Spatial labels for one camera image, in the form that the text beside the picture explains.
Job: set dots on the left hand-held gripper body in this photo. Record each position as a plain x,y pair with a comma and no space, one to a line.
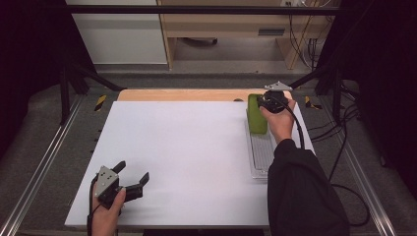
105,181

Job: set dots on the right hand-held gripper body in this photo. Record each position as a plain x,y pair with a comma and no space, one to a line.
273,101

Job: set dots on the clear plastic package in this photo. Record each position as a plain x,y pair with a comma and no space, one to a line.
260,154

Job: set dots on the person's right hand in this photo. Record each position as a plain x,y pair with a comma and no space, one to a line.
282,126

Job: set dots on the person's left hand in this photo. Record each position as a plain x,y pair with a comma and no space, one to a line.
106,219

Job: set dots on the yellow black tape marker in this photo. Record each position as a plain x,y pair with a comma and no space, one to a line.
309,103
100,102

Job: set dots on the white board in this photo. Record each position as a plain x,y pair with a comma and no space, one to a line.
183,170

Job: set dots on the black metal stand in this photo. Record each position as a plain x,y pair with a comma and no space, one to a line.
65,91
336,95

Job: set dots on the wooden table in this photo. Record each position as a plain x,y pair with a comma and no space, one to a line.
190,95

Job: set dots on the wooden desk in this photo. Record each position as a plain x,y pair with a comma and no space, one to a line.
226,23

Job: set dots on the dark curtain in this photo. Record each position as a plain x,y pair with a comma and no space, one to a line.
387,82
26,65

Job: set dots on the white cabinet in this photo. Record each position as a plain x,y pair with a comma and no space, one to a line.
121,39

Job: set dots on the aluminium rail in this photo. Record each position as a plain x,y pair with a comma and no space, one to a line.
364,183
39,170

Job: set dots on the black horizontal frame bar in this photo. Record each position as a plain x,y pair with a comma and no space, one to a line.
196,10

